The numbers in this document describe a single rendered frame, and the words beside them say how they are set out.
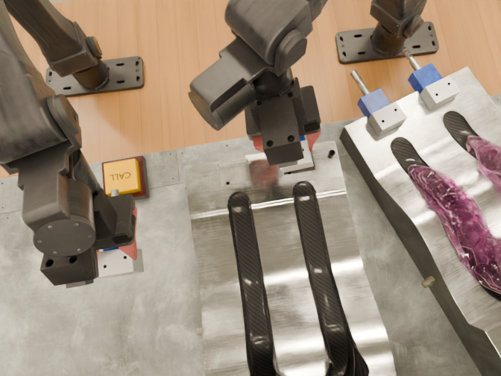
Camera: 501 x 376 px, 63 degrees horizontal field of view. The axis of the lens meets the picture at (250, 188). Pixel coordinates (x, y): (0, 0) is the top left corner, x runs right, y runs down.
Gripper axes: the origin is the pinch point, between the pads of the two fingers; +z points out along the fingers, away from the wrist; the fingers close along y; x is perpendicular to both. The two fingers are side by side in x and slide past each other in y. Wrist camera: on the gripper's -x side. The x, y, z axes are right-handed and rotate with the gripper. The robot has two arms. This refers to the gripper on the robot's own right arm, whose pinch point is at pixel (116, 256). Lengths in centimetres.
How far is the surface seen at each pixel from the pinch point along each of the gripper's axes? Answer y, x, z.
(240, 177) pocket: 19.6, 14.0, 2.4
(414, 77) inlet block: 54, 25, -4
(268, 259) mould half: 21.9, -0.1, 7.5
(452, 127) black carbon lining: 59, 17, 2
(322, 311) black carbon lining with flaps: 28.5, -9.3, 9.4
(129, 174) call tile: -0.4, 19.5, 2.7
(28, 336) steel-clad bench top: -21.6, -1.1, 17.8
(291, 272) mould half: 25.1, -2.5, 8.6
